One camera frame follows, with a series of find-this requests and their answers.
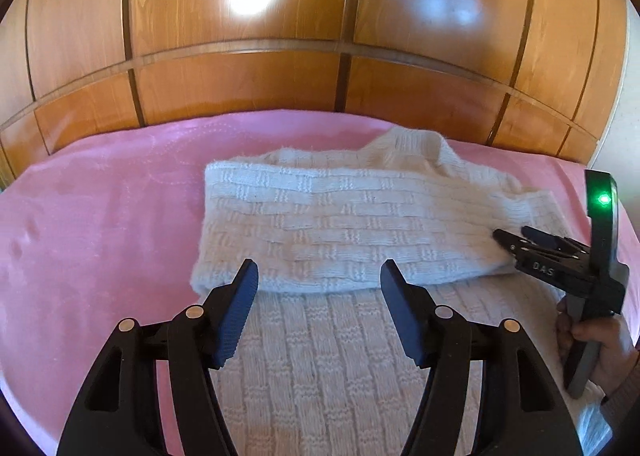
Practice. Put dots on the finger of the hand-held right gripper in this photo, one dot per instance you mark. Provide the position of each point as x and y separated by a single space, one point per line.
507 242
542 237

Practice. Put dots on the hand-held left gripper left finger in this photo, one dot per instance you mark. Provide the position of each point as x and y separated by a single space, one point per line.
235 317

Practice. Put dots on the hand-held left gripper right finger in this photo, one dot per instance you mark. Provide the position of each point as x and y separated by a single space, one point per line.
400 312

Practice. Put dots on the white knitted sweater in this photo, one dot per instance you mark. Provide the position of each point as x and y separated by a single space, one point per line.
350 216

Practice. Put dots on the person's right forearm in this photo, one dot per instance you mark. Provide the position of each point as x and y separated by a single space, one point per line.
625 406

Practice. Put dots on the person's right hand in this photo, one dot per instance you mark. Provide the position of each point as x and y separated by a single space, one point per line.
612 351

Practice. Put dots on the pink blanket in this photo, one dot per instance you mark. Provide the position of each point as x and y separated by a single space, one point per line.
100 236

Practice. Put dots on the wooden panelled headboard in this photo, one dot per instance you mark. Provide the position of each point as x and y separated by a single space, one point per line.
200 61

